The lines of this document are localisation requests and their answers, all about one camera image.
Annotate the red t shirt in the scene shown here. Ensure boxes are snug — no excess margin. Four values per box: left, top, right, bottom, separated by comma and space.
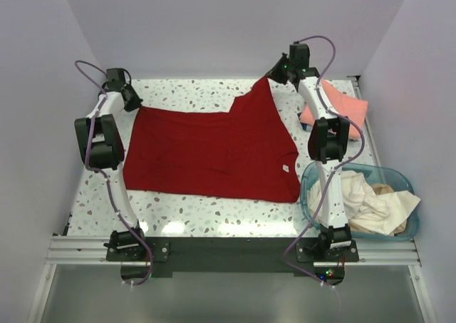
123, 78, 300, 203

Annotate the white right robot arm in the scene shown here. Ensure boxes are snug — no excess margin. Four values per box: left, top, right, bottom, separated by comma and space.
266, 41, 352, 261

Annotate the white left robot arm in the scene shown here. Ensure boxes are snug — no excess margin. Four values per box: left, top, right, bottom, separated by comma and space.
74, 68, 147, 261

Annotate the folded salmon pink t shirt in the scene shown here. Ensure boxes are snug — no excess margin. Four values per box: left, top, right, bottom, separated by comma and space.
298, 79, 368, 140

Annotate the folded blue t shirt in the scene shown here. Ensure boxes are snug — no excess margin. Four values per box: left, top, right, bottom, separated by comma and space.
298, 113, 314, 132

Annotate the teal plastic laundry basket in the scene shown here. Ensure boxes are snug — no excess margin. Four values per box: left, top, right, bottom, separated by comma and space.
300, 162, 420, 245

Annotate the cream t shirt in basket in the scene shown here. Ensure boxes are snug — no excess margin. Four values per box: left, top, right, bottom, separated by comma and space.
306, 169, 421, 237

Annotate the aluminium frame rail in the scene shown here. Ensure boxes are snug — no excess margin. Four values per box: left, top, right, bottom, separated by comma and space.
46, 236, 421, 266

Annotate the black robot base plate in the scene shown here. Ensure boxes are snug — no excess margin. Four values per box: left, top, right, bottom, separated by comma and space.
105, 232, 358, 284

